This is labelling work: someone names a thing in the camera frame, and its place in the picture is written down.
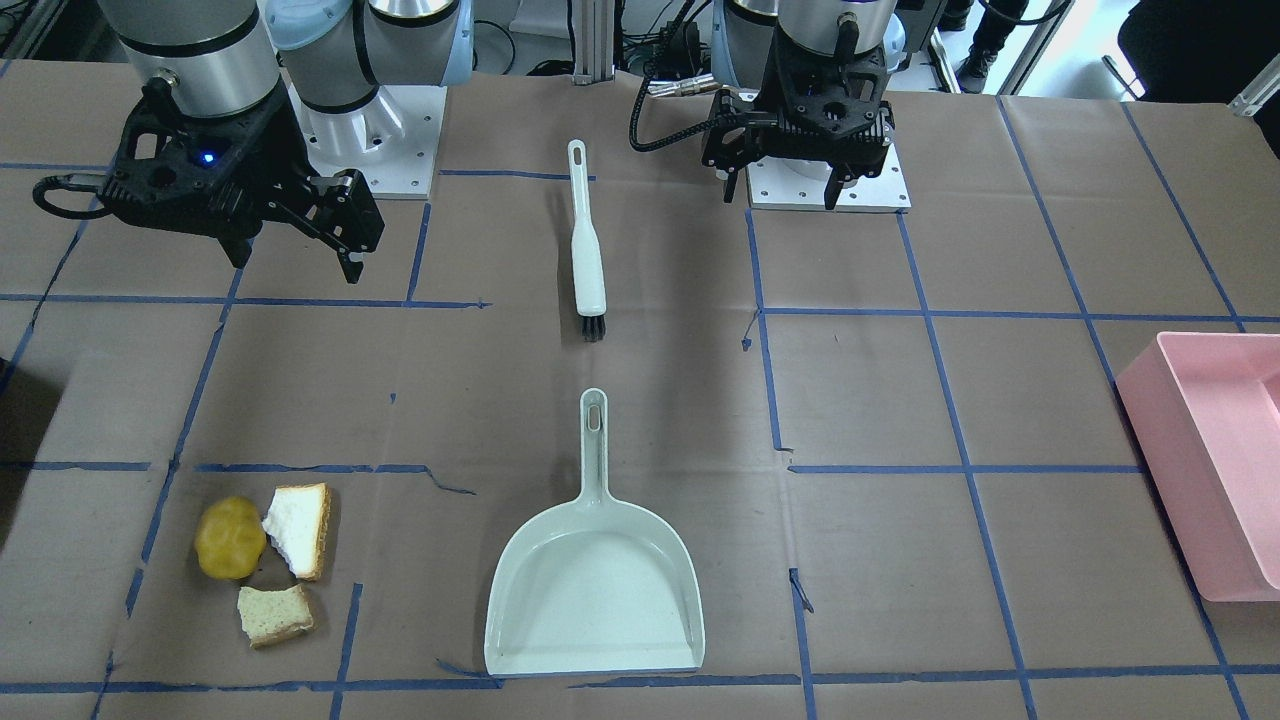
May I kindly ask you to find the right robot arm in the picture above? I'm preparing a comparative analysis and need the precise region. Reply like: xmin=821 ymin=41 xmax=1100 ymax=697
xmin=95 ymin=1 xmax=474 ymax=284

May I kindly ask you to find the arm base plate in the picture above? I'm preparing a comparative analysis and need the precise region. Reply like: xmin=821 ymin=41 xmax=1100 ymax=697
xmin=289 ymin=85 xmax=447 ymax=200
xmin=748 ymin=101 xmax=911 ymax=214

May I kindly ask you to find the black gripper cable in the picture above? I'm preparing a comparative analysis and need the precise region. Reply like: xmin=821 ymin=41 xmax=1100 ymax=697
xmin=32 ymin=173 xmax=111 ymax=220
xmin=628 ymin=50 xmax=762 ymax=154

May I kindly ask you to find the brown bread slice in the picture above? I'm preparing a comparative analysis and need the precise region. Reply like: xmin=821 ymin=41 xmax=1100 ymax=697
xmin=237 ymin=585 xmax=316 ymax=650

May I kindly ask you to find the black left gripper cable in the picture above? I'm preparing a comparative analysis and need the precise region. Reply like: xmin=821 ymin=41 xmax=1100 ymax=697
xmin=628 ymin=50 xmax=762 ymax=154

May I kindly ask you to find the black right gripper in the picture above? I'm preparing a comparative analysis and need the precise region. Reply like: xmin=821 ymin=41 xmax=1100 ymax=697
xmin=99 ymin=77 xmax=385 ymax=284

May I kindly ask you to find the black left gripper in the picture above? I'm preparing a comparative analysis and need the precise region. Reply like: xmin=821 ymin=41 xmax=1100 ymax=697
xmin=701 ymin=40 xmax=892 ymax=211

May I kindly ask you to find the pale green dustpan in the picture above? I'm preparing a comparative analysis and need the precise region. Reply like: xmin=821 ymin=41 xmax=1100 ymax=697
xmin=483 ymin=388 xmax=707 ymax=678

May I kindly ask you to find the white hand brush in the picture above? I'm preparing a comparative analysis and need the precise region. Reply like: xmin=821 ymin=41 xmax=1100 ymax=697
xmin=566 ymin=138 xmax=607 ymax=343

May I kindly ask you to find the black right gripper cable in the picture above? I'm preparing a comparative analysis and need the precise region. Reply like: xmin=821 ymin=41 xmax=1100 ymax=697
xmin=32 ymin=173 xmax=111 ymax=220

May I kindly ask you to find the yellow potato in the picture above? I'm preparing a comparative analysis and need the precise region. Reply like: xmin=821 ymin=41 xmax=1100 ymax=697
xmin=195 ymin=496 xmax=268 ymax=580

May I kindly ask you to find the aluminium frame post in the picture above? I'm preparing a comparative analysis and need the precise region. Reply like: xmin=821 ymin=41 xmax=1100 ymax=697
xmin=568 ymin=0 xmax=620 ymax=86

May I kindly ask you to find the white bread slice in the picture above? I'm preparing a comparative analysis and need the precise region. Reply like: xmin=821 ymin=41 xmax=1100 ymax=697
xmin=261 ymin=482 xmax=332 ymax=582

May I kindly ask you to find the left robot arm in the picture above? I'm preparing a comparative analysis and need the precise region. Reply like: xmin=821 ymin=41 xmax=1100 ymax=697
xmin=701 ymin=1 xmax=895 ymax=209

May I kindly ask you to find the pink plastic bin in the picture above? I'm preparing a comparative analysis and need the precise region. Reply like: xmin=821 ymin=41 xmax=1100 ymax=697
xmin=1117 ymin=331 xmax=1279 ymax=602

